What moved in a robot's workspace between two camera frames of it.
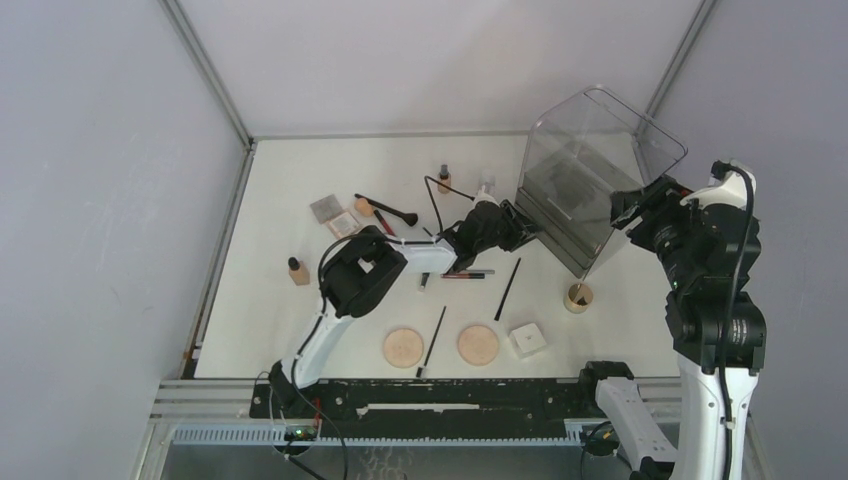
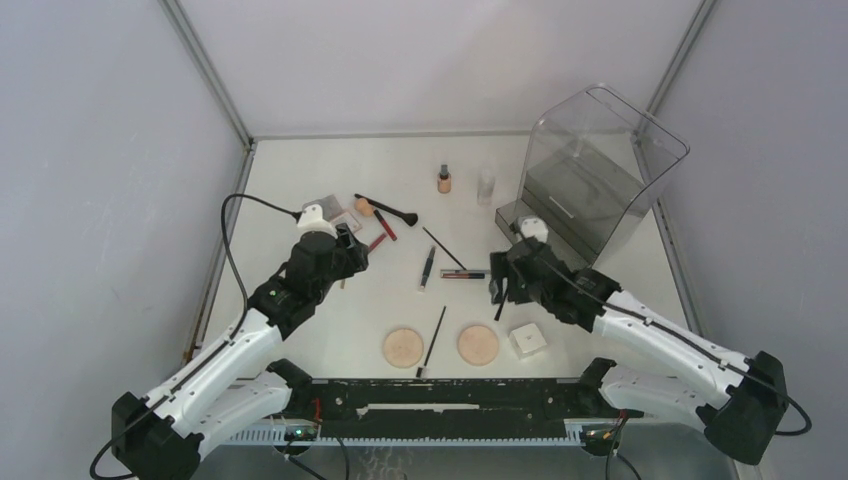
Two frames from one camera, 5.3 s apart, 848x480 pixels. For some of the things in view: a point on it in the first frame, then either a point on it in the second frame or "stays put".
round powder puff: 477,344 stays put
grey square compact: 344,225 stays put
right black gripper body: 664,224 to 536,297
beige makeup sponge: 364,207 stays put
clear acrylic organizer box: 581,150 stays put
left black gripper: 515,239 to 354,254
